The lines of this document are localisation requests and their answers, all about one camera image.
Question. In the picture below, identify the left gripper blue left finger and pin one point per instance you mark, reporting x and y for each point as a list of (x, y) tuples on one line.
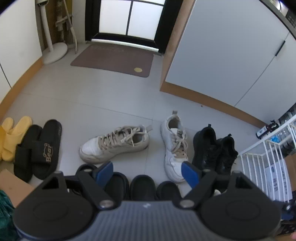
[(103, 174)]

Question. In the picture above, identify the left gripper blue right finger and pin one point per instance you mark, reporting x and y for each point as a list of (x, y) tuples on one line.
[(190, 174)]

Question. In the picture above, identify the black mesh sneaker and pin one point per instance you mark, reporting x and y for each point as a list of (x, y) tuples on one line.
[(227, 156), (206, 149)]

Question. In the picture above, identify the white sneaker beige laces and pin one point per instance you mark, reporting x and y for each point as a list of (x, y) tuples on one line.
[(125, 139)]

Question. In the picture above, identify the black clog with strap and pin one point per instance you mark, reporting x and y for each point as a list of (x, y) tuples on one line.
[(142, 188)]

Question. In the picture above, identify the white sneaker patterned laces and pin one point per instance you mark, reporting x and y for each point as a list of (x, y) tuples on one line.
[(174, 137)]

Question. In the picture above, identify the black Bear slide sandal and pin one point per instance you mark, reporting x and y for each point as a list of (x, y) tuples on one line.
[(45, 151)]

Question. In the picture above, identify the white metal shelf rack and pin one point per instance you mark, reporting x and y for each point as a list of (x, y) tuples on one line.
[(272, 148)]

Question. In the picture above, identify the white printed carton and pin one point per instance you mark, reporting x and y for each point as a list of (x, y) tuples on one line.
[(278, 182)]

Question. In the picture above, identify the small cardboard box left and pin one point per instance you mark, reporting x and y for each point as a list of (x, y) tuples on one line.
[(16, 189)]

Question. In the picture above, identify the dark bottle on shelf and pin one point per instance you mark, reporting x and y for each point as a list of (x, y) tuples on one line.
[(267, 129)]

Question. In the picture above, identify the yellow slide sandal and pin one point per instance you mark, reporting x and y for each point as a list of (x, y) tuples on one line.
[(6, 126), (14, 137)]

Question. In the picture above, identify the green patterned cloth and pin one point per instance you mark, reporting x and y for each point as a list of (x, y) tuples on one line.
[(7, 229)]

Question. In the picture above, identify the brown door mat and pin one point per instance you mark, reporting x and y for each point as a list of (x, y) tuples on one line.
[(116, 58)]

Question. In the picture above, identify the white cabinet with wood base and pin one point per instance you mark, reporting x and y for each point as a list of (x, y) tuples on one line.
[(234, 56)]

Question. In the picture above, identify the white standing fan base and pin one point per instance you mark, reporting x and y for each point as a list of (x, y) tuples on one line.
[(55, 50)]

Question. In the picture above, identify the black framed glass door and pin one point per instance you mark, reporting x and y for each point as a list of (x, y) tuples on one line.
[(145, 24)]

